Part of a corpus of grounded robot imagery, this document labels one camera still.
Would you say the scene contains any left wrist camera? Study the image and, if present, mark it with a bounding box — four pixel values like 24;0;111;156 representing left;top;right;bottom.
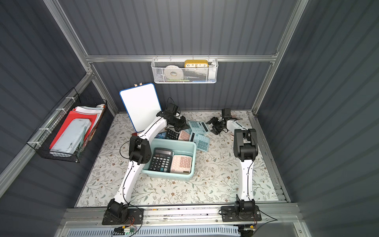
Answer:
165;103;179;117

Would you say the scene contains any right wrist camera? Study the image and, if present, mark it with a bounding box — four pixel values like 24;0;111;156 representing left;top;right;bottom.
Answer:
222;108;233;120

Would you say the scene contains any yellow clock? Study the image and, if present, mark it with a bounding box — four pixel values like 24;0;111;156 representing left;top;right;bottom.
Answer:
184;59;209;68

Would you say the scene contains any grey document case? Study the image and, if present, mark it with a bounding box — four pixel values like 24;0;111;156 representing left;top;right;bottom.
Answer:
49;118;91;157

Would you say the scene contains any blue dinosaur pencil case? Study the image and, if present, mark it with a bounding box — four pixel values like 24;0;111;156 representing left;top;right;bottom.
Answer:
155;132;167;139

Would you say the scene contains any mint green storage box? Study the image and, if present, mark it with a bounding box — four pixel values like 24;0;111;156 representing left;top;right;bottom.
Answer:
142;139;196;181

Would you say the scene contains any black wire wall basket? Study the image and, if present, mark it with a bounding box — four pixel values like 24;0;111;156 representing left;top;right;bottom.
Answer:
27;89;108;163

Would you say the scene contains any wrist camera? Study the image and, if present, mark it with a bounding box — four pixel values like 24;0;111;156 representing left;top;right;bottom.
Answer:
165;103;179;117
222;108;233;120

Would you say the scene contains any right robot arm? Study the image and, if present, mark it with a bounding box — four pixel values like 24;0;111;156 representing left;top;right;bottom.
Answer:
207;117;262;222

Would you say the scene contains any white mesh wall basket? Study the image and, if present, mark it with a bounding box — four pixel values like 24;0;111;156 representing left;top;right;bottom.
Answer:
151;58;219;84

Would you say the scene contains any red folder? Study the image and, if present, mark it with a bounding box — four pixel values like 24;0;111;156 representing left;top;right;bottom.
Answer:
49;107;102;154

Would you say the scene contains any blue framed whiteboard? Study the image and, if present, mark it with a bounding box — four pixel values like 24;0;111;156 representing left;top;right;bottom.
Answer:
119;83;162;132

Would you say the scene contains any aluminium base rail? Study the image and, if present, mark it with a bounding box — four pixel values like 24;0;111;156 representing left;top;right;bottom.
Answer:
59;203;304;228

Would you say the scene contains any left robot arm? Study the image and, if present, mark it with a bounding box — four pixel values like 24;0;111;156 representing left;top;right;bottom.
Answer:
102;111;189;225

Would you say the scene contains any black calculator left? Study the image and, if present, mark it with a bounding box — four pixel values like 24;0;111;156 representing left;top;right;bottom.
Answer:
165;129;180;140

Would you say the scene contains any white tape roll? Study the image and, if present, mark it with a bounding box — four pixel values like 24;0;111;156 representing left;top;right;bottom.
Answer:
163;65;184;81

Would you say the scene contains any teal calculator far back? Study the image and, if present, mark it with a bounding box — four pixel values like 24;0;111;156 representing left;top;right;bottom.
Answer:
187;120;210;134

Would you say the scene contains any small pink calculator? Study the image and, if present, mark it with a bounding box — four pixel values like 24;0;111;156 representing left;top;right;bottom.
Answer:
178;130;190;141

